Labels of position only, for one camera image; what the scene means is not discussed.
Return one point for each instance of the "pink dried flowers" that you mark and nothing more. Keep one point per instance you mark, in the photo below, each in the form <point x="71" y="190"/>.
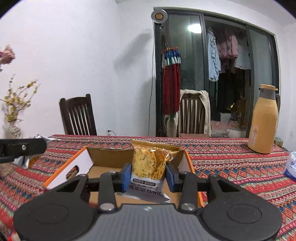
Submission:
<point x="7" y="55"/>

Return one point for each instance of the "white tissue pack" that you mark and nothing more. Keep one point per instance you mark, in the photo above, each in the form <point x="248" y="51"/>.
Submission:
<point x="290" y="167"/>

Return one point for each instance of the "dark wooden chair left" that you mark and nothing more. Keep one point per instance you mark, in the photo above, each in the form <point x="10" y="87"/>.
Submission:
<point x="77" y="116"/>

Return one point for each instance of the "black sliding door frame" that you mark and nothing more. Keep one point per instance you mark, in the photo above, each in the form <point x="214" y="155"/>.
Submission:
<point x="233" y="96"/>

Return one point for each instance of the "round lamp on stand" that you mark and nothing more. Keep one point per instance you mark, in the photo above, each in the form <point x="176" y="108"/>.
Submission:
<point x="158" y="16"/>

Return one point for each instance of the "light blue hanging shirt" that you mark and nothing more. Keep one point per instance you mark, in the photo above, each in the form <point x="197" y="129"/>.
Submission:
<point x="214" y="63"/>

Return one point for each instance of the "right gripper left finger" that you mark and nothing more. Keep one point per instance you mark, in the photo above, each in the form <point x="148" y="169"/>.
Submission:
<point x="106" y="185"/>

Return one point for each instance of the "floral ceramic vase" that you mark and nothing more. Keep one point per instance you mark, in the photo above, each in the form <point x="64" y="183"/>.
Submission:
<point x="14" y="130"/>

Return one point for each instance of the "orange cardboard box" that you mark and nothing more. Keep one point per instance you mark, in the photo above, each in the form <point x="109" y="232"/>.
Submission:
<point x="95" y="161"/>

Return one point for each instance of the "silver snack packet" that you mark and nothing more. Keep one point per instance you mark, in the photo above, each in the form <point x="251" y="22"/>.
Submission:
<point x="30" y="150"/>

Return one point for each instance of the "yellow cracker snack packet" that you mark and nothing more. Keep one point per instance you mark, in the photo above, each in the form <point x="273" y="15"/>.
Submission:
<point x="148" y="171"/>

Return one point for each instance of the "pink hanging garment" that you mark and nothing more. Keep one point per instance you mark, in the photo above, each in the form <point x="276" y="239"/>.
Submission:
<point x="227" y="45"/>

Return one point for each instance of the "yellow thermos jug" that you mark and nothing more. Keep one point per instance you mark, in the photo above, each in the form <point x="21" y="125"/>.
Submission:
<point x="264" y="120"/>

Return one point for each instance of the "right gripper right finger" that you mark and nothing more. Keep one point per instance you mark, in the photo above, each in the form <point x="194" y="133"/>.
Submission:
<point x="188" y="184"/>

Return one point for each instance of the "yellow flower branches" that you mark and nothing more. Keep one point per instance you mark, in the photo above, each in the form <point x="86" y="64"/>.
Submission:
<point x="17" y="100"/>

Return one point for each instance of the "wooden chair with cloth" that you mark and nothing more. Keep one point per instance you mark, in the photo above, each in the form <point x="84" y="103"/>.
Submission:
<point x="195" y="114"/>

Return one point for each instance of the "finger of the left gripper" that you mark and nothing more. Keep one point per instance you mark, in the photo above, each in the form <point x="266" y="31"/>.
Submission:
<point x="14" y="148"/>

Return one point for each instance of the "red tasselled hanging ornament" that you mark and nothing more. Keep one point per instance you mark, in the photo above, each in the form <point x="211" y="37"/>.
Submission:
<point x="171" y="78"/>

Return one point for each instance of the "beige cloth on chair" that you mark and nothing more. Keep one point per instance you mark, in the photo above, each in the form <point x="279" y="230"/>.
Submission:
<point x="171" y="124"/>

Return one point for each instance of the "patterned red tablecloth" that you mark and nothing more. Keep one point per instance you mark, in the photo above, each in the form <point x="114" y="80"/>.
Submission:
<point x="228" y="157"/>

